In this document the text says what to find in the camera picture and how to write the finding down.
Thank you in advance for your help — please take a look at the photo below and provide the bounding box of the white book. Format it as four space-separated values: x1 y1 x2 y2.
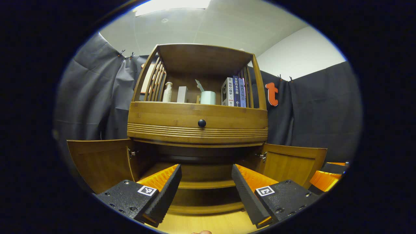
221 77 234 107

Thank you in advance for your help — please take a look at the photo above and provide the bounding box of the pale green cup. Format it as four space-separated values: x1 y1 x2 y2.
200 91 216 105

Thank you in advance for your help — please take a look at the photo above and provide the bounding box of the wooden cabinet drawer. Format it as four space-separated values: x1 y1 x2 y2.
127 101 269 144

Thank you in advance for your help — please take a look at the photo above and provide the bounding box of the wooden shoe cabinet door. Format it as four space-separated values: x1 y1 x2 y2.
67 139 137 194
260 143 328 189

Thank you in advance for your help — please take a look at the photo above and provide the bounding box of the wooden double-door shoe cabinet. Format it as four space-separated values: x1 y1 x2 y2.
127 43 269 215

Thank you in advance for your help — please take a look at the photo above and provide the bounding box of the white pump bottle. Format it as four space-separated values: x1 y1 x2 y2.
162 82 173 102

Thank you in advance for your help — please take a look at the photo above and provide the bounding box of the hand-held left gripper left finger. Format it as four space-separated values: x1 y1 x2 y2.
94 163 182 228

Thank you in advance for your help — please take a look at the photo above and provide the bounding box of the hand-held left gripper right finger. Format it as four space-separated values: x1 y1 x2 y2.
231 163 320 229

